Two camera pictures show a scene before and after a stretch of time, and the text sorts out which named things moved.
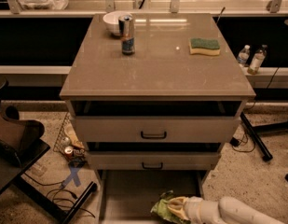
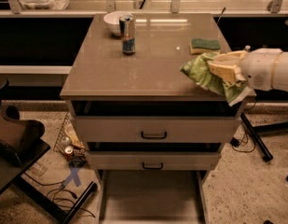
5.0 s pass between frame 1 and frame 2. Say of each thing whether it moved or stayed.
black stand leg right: stayed
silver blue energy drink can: stayed
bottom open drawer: stayed
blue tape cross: stayed
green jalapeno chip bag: moved
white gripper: moved
